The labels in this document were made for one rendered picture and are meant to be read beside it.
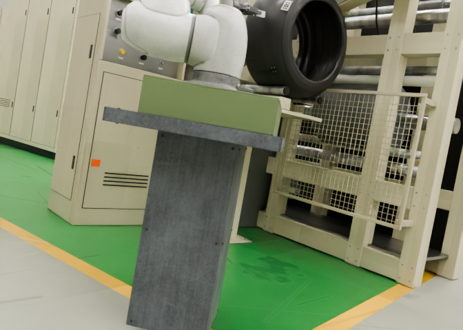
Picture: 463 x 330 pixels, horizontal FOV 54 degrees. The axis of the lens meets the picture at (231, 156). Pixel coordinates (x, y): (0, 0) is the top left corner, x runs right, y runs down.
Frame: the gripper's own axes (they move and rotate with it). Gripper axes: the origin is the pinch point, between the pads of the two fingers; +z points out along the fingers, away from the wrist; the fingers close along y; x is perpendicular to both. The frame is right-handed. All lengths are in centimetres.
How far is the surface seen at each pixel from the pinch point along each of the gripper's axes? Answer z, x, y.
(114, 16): -46, 4, 65
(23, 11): 15, -42, 448
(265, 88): 11.9, 36.5, 3.6
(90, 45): -56, 20, 72
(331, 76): 45, 28, -13
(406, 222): 60, 101, -59
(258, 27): 2.3, 6.2, 2.8
